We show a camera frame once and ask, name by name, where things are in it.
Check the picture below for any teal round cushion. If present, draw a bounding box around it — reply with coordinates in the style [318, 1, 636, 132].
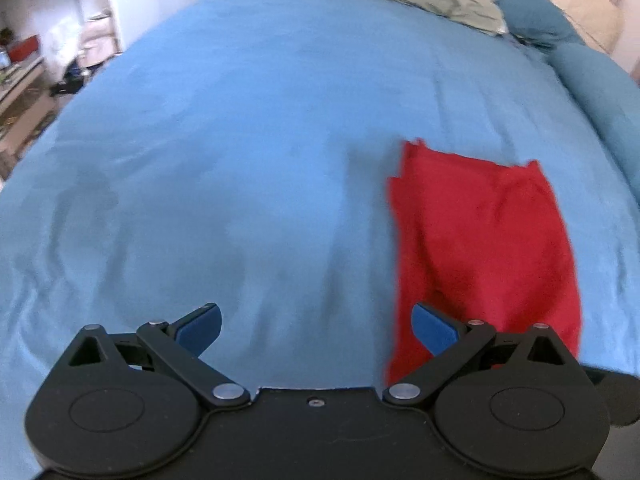
[496, 0, 586, 52]

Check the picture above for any beige item under desk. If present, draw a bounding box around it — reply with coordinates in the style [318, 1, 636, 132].
[78, 16, 120, 68]

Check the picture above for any blue bed cover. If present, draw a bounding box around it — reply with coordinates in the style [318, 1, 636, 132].
[1, 0, 639, 479]

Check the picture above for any teal bolster pillow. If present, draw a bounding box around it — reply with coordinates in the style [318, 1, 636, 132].
[549, 44, 640, 196]

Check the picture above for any red knit garment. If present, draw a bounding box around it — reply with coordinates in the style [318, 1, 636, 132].
[386, 141, 582, 384]

